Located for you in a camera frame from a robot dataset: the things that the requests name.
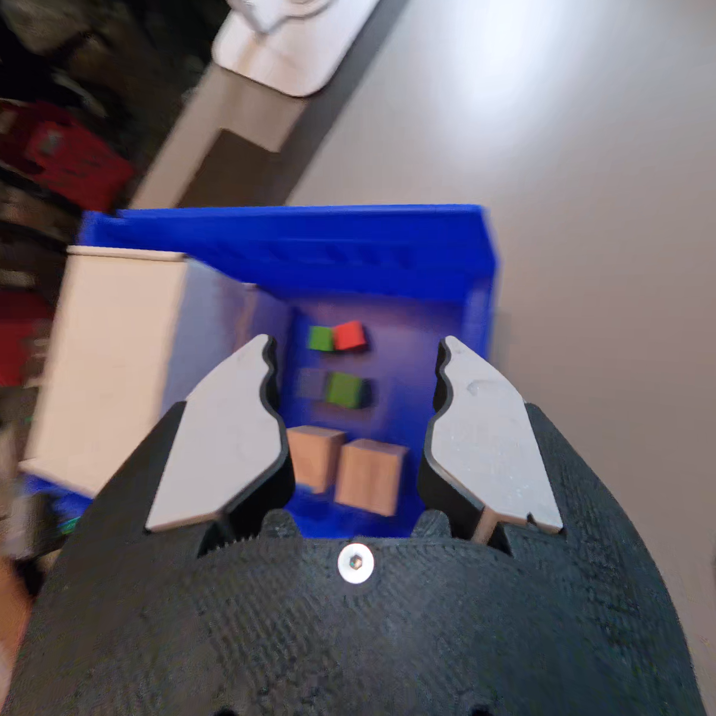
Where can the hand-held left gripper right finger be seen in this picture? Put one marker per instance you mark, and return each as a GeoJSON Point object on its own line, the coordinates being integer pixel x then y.
{"type": "Point", "coordinates": [492, 442]}

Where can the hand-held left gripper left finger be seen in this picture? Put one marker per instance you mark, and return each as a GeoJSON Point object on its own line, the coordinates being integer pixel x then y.
{"type": "Point", "coordinates": [218, 436]}

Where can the blue cube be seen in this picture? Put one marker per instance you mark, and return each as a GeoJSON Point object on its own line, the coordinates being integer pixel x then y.
{"type": "Point", "coordinates": [310, 383]}

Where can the wooden cube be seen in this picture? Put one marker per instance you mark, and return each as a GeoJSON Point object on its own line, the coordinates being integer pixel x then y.
{"type": "Point", "coordinates": [369, 475]}
{"type": "Point", "coordinates": [313, 456]}

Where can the blue plastic bin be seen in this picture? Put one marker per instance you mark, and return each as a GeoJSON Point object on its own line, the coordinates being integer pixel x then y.
{"type": "Point", "coordinates": [363, 251]}

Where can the grey desk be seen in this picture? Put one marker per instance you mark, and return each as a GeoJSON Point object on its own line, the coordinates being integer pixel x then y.
{"type": "Point", "coordinates": [184, 162]}
{"type": "Point", "coordinates": [531, 168]}

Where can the large green cube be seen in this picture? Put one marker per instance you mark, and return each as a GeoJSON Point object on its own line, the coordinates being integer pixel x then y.
{"type": "Point", "coordinates": [345, 389]}

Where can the small green cube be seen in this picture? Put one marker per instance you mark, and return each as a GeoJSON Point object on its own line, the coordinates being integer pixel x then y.
{"type": "Point", "coordinates": [321, 338]}

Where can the red cube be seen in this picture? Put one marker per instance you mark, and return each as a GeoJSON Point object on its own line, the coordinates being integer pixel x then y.
{"type": "Point", "coordinates": [349, 335]}

